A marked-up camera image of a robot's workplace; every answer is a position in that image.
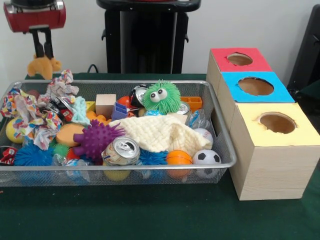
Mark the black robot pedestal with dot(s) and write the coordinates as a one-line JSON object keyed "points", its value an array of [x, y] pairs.
{"points": [[145, 40]]}

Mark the blue spiky ball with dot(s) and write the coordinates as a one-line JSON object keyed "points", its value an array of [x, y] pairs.
{"points": [[34, 155]]}

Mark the black chair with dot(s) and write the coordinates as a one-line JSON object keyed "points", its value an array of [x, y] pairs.
{"points": [[310, 55]]}

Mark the colourful patterned cloth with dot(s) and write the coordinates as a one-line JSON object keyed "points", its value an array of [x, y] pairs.
{"points": [[35, 117]]}

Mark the purple spiky ball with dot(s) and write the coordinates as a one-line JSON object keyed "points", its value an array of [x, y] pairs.
{"points": [[97, 140]]}

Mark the small orange basketball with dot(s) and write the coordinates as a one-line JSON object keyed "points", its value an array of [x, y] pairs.
{"points": [[178, 157]]}

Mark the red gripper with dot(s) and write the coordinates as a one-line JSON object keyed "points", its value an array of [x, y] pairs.
{"points": [[35, 19]]}

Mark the tan plush toy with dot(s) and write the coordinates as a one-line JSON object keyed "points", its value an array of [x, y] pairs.
{"points": [[42, 67]]}

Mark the wooden box with three holes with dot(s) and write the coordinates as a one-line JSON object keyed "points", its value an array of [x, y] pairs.
{"points": [[270, 170]]}

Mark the yellow ball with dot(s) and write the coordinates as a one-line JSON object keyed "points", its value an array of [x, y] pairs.
{"points": [[10, 132]]}

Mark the small soccer ball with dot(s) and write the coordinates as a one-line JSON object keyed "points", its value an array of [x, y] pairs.
{"points": [[206, 157]]}

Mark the orange toy block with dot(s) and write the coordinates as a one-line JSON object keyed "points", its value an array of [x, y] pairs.
{"points": [[192, 103]]}

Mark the cream knitted cloth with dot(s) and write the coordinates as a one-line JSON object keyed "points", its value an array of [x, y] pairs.
{"points": [[160, 132]]}

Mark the green fuzzy toy with eyes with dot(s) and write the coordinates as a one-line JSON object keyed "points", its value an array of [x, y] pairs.
{"points": [[162, 104]]}

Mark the clear mesh bin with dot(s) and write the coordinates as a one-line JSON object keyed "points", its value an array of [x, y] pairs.
{"points": [[227, 150]]}

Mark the crushed silver can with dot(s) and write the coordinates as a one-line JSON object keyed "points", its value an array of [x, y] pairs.
{"points": [[122, 150]]}

